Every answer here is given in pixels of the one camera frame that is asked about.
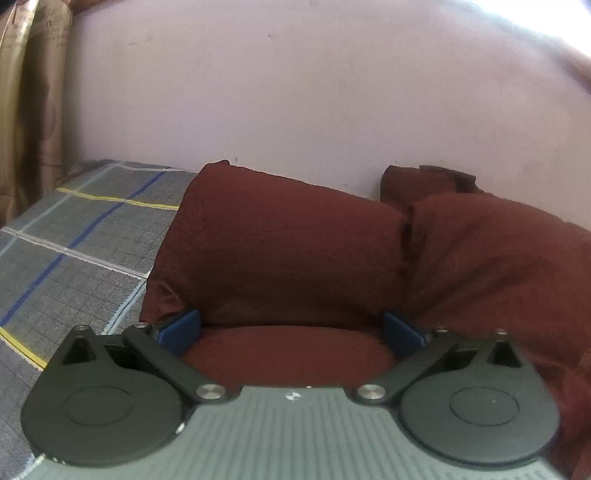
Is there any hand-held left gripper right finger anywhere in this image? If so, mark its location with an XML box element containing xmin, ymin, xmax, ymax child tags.
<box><xmin>355</xmin><ymin>310</ymin><xmax>536</xmax><ymax>408</ymax></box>

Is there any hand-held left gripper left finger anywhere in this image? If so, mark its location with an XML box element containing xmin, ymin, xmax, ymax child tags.
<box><xmin>49</xmin><ymin>309</ymin><xmax>241</xmax><ymax>408</ymax></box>

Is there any maroon garment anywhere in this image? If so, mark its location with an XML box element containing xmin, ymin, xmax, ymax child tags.
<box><xmin>139</xmin><ymin>159</ymin><xmax>591</xmax><ymax>480</ymax></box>

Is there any grey plaid bed sheet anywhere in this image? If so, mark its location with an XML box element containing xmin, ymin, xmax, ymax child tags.
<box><xmin>0</xmin><ymin>159</ymin><xmax>200</xmax><ymax>472</ymax></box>

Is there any brown patterned curtain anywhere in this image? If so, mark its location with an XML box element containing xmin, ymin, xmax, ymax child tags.
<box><xmin>0</xmin><ymin>0</ymin><xmax>87</xmax><ymax>228</ymax></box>

